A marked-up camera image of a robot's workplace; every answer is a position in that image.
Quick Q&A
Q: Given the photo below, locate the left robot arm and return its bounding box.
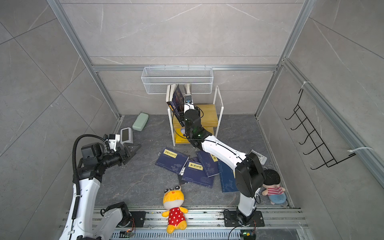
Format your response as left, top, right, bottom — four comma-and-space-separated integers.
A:
60, 134, 142, 240

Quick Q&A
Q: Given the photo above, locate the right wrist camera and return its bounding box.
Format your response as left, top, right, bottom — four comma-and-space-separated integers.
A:
184, 94, 193, 105

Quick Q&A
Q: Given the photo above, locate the navy book with yellow label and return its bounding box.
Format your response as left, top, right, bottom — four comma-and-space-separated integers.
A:
155, 148, 189, 175

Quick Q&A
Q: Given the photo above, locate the yellow cartoon book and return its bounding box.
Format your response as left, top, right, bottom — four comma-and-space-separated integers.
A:
173, 127, 215, 145

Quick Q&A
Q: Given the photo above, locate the black upright book on shelf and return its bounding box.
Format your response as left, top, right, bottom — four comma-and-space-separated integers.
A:
166, 84, 185, 127

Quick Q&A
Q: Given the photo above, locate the blue book under portrait book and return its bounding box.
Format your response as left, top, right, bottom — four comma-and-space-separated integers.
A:
218, 160, 238, 193

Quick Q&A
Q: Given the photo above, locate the white wire mesh basket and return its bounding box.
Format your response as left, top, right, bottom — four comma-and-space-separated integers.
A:
141, 67, 214, 95

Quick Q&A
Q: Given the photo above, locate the yellow frog plush toy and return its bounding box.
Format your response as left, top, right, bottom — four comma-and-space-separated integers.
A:
162, 185, 188, 234

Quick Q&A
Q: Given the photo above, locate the black-haired doll plush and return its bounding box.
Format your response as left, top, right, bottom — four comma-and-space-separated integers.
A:
262, 169, 287, 205

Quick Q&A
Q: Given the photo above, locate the dark book at pile bottom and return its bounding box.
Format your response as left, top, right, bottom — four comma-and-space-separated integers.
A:
178, 175, 188, 185

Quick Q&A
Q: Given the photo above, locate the white wooden two-tier shelf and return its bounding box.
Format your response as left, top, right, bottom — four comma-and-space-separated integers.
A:
168, 86, 224, 146

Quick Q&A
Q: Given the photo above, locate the white metal phone stand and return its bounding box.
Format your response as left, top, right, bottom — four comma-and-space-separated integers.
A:
251, 150, 268, 166

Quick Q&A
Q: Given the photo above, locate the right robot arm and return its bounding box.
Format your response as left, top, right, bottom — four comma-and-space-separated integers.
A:
184, 103, 266, 226

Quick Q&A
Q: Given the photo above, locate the black wire hook rack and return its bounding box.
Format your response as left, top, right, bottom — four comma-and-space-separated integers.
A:
285, 89, 357, 171

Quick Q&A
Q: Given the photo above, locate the mint green case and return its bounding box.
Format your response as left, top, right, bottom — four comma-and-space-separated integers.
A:
132, 113, 149, 132

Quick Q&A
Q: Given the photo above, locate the white digital clock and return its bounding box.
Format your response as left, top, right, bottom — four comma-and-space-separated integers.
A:
120, 127, 134, 145

